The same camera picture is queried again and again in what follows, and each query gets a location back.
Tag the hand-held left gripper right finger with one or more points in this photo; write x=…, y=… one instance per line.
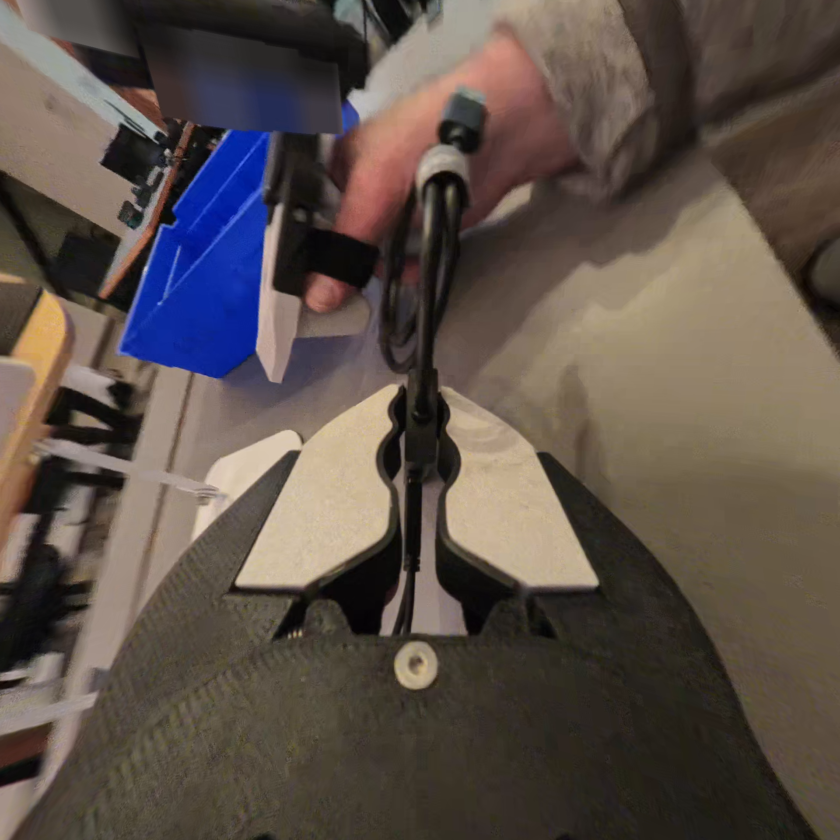
x=518, y=518

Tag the person's right forearm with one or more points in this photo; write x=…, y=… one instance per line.
x=590, y=65

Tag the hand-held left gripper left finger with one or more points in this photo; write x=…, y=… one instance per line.
x=321, y=518

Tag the white stand with wooden board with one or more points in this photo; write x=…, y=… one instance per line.
x=243, y=466

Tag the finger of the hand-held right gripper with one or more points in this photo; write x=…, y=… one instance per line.
x=279, y=328

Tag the blue divided plastic bin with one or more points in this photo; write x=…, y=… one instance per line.
x=197, y=295

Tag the person's right hand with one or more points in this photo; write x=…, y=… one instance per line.
x=518, y=131

